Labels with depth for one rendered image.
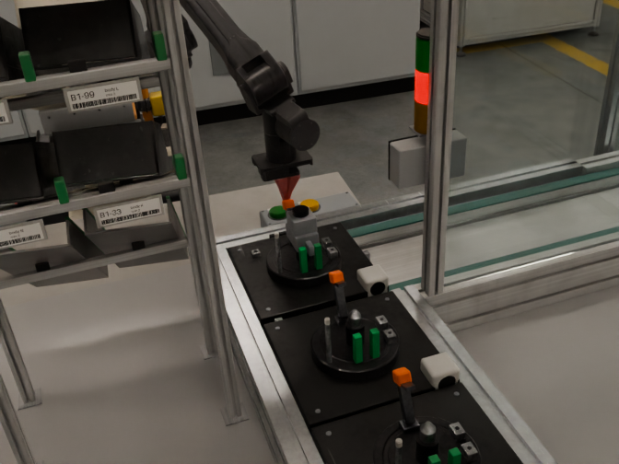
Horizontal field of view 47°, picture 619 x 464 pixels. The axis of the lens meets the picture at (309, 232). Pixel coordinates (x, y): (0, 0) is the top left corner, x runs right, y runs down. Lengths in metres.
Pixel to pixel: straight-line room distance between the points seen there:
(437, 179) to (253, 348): 0.40
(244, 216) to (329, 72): 2.83
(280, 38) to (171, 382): 3.24
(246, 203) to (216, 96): 2.62
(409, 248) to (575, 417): 0.48
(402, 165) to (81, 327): 0.71
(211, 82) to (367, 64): 0.97
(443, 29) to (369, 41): 3.45
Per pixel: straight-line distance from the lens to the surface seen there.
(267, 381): 1.13
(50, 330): 1.50
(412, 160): 1.16
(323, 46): 4.42
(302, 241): 1.28
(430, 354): 1.15
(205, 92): 4.35
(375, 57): 4.56
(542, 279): 1.41
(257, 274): 1.33
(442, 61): 1.08
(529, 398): 1.26
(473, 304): 1.35
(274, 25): 4.31
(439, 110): 1.11
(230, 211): 1.76
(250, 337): 1.22
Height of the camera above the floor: 1.74
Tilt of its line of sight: 32 degrees down
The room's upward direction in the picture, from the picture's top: 4 degrees counter-clockwise
